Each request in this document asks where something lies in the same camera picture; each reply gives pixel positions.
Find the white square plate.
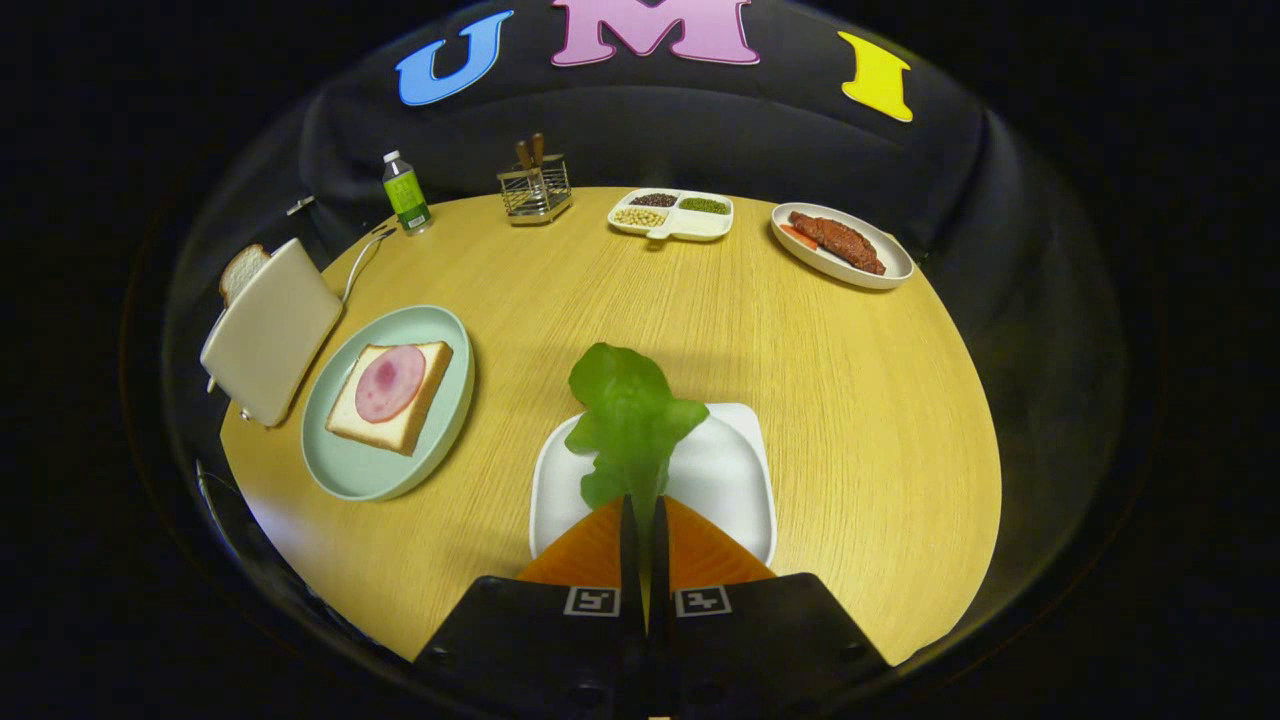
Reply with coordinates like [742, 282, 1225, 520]
[528, 402, 778, 566]

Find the black backdrop cloth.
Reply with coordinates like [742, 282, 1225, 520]
[160, 0, 1131, 641]

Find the green label water bottle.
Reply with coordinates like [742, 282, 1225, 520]
[382, 150, 434, 236]

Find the white toaster cable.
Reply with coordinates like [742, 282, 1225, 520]
[340, 226, 398, 304]

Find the pink ham slice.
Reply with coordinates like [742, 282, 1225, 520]
[355, 345, 428, 424]

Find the red meat piece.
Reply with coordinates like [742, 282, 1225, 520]
[787, 210, 888, 276]

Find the pale green round plate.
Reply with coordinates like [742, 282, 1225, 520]
[301, 305, 476, 502]

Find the white divided bean dish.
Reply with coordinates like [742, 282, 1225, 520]
[607, 188, 735, 243]

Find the white toaster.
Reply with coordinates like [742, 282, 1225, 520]
[200, 238, 345, 429]

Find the white oval plate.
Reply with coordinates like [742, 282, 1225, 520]
[769, 202, 916, 291]

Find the metal wire utensil holder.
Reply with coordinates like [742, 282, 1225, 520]
[497, 153, 574, 227]

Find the bread slice under ham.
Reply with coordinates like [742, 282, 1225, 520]
[325, 341, 455, 457]

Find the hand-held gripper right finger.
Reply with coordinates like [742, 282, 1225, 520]
[650, 495, 891, 720]

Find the green lettuce leaf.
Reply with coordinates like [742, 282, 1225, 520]
[565, 342, 710, 521]

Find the plain bread slice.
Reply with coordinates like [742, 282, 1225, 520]
[219, 243, 272, 307]

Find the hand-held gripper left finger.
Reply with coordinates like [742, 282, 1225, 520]
[413, 495, 641, 720]

